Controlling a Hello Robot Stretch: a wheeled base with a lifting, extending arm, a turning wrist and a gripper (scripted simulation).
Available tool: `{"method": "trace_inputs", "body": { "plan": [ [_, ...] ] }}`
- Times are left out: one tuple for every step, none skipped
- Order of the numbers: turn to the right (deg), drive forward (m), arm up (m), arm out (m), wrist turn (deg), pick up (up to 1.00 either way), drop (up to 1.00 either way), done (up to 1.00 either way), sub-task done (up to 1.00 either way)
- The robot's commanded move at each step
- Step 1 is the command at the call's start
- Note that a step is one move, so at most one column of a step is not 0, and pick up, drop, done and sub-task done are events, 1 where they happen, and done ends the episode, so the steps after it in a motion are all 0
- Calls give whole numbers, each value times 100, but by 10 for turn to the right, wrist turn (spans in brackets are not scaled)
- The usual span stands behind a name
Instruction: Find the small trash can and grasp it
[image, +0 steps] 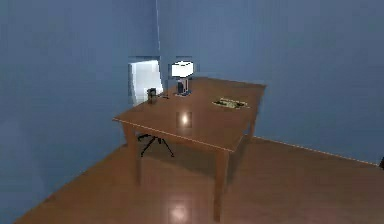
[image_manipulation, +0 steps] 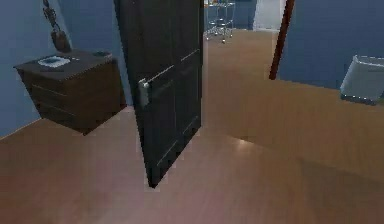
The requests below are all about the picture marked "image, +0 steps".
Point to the brown wooden table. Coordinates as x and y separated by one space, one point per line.
206 123

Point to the small dark pen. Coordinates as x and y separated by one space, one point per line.
164 97

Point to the flat green patterned book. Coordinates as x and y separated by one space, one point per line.
230 103

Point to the white shade table lamp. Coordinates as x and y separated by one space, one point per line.
182 70

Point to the small dark cup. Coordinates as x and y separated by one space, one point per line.
152 95

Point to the white office chair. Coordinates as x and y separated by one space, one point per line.
144 80

